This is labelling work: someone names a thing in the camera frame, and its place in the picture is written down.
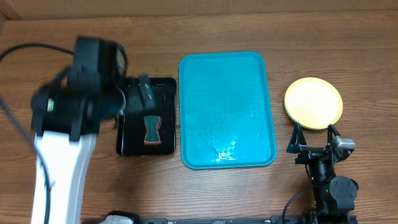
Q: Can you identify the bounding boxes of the teal plastic serving tray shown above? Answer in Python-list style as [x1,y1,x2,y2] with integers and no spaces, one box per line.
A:
[178,51,277,169]

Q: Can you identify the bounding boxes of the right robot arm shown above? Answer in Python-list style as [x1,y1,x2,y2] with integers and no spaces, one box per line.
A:
[282,123,359,223]

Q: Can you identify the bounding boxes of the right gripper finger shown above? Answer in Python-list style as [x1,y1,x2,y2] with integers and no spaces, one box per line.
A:
[287,123,307,152]
[327,124,340,145]

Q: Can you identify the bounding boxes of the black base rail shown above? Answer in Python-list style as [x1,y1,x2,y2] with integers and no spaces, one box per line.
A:
[81,210,358,224]

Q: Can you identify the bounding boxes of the black rectangular tray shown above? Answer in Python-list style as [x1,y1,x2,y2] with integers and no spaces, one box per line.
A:
[116,77,177,156]

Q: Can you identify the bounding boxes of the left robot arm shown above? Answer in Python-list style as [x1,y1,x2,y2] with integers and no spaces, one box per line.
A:
[30,74,156,223]

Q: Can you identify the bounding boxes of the yellow-green plate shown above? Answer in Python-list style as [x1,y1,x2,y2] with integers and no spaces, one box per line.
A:
[284,77,343,130]

